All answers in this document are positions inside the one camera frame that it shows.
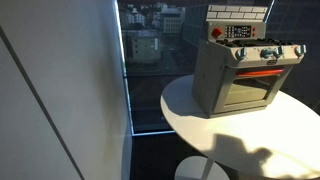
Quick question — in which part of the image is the blue knob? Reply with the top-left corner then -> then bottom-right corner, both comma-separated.
273,45 -> 284,59
260,48 -> 274,59
235,47 -> 247,61
295,45 -> 306,57

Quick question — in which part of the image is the grey toy oven stove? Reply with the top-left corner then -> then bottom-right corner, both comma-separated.
192,5 -> 306,118

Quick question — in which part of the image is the white table base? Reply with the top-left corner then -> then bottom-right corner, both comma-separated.
174,156 -> 230,180

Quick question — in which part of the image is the red round timer knob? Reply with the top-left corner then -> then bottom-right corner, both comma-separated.
211,27 -> 223,38

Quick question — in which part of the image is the round white table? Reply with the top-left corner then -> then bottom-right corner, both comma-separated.
160,75 -> 320,180

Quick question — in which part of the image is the red oven door handle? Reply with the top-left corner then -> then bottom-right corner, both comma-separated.
237,69 -> 284,77

